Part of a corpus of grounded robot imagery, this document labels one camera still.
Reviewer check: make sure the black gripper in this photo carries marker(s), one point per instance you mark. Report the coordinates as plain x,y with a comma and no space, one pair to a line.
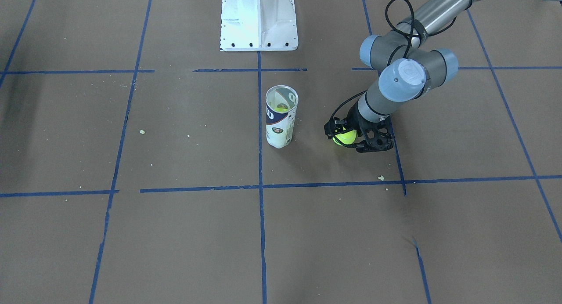
354,121

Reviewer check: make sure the yellow-green tennis ball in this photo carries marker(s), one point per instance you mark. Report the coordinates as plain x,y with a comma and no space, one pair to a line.
347,138

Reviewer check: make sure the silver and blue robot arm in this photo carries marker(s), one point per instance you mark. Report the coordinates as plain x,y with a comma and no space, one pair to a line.
406,73

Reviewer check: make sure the clear tennis ball can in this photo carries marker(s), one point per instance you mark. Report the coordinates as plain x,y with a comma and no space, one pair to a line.
281,105

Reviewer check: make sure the white pedestal column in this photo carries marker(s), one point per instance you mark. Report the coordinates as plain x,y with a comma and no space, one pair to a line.
258,25

